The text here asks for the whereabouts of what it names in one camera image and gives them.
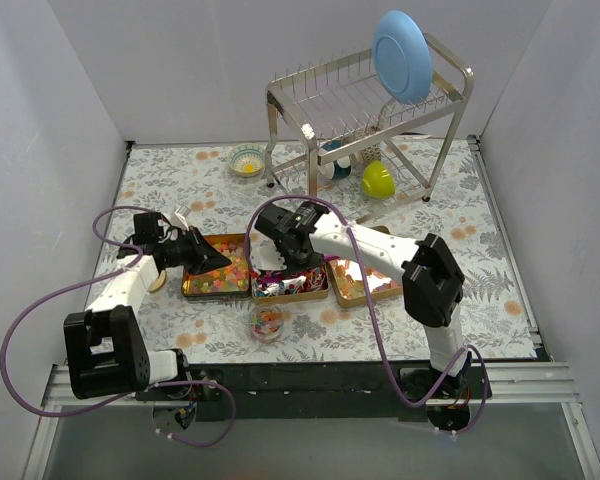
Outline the tin of gummy candies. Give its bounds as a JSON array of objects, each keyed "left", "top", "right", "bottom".
[{"left": 181, "top": 233, "right": 251, "bottom": 300}]

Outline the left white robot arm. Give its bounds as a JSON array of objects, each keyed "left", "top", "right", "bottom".
[{"left": 64, "top": 210, "right": 231, "bottom": 400}]

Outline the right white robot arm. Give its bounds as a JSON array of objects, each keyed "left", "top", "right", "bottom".
[{"left": 246, "top": 195, "right": 472, "bottom": 398}]

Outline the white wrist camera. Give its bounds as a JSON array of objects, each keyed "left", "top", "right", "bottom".
[
  {"left": 170, "top": 206, "right": 190, "bottom": 230},
  {"left": 249, "top": 241, "right": 286, "bottom": 272}
]

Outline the tin of popsicle candies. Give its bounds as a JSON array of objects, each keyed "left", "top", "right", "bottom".
[{"left": 324, "top": 224, "right": 404, "bottom": 310}]

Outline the teal white bowl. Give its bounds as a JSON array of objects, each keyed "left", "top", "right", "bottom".
[{"left": 319, "top": 140, "right": 352, "bottom": 181}]

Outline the steel dish rack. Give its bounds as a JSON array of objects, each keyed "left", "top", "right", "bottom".
[{"left": 265, "top": 34, "right": 475, "bottom": 221}]

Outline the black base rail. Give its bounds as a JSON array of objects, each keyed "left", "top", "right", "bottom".
[{"left": 138, "top": 361, "right": 486, "bottom": 422}]

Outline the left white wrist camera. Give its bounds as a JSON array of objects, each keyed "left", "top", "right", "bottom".
[{"left": 170, "top": 206, "right": 190, "bottom": 230}]

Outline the patterned cup in rack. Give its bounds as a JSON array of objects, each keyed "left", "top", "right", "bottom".
[{"left": 355, "top": 125, "right": 381, "bottom": 164}]

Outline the round wooden jar lid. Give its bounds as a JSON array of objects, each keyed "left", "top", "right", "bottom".
[{"left": 147, "top": 271, "right": 167, "bottom": 293}]

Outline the lime green bowl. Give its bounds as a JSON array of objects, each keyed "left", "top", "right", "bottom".
[{"left": 361, "top": 160, "right": 396, "bottom": 200}]

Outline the clear plastic jar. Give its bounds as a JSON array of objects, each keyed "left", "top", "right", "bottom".
[{"left": 248, "top": 305, "right": 284, "bottom": 344}]

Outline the patterned small bowl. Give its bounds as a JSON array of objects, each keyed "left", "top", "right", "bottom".
[{"left": 227, "top": 143, "right": 265, "bottom": 177}]

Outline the blue plate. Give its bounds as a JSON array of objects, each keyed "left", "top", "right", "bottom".
[{"left": 371, "top": 10, "right": 433, "bottom": 104}]

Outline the tin of lollipops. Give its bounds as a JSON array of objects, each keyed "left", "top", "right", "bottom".
[{"left": 252, "top": 265, "right": 330, "bottom": 305}]

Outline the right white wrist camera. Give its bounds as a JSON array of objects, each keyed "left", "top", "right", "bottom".
[{"left": 249, "top": 241, "right": 286, "bottom": 272}]

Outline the floral table mat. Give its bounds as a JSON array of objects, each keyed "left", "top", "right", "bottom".
[{"left": 108, "top": 140, "right": 535, "bottom": 364}]

